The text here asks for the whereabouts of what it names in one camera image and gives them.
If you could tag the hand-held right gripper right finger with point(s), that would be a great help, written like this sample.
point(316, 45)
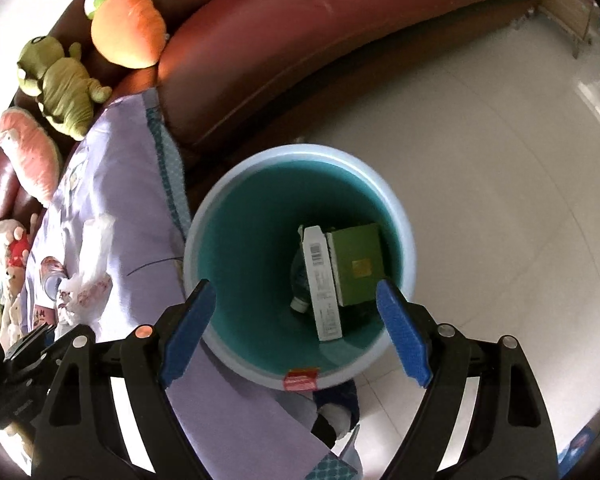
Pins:
point(405, 335)

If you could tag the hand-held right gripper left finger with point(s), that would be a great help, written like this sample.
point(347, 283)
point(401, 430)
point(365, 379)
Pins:
point(187, 330)

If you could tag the light blue trash bin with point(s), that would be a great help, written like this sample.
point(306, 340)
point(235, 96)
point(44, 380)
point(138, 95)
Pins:
point(240, 260)

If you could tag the green carton box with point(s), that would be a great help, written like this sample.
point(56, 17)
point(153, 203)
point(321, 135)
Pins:
point(355, 260)

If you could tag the dark blue cloth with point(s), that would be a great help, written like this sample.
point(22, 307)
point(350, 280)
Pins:
point(337, 395)

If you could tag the white carton box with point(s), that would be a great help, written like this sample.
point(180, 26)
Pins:
point(322, 285)

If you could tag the red and white can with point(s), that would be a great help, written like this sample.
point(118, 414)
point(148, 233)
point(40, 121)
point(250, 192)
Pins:
point(50, 280)

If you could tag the dark plastic bottle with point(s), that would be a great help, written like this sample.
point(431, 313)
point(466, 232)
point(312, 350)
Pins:
point(300, 285)

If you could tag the teddy bear with red shirt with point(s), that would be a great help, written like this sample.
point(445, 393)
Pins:
point(19, 255)

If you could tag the purple floral blanket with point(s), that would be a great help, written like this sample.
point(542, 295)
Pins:
point(125, 185)

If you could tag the blue patterned object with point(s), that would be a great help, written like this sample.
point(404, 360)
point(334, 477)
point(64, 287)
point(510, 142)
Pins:
point(577, 447)

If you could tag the pink plush toy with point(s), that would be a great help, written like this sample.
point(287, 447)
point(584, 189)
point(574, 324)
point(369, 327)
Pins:
point(30, 155)

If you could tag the green plush toy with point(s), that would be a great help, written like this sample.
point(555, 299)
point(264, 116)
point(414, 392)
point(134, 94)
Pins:
point(60, 90)

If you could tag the dark red leather sofa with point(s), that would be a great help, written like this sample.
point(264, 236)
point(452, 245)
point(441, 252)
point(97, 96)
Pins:
point(280, 35)

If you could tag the orange carrot bunny plush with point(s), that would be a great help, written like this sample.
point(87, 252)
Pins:
point(127, 25)

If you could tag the wooden furniture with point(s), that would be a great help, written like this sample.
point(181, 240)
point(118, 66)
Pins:
point(570, 10)

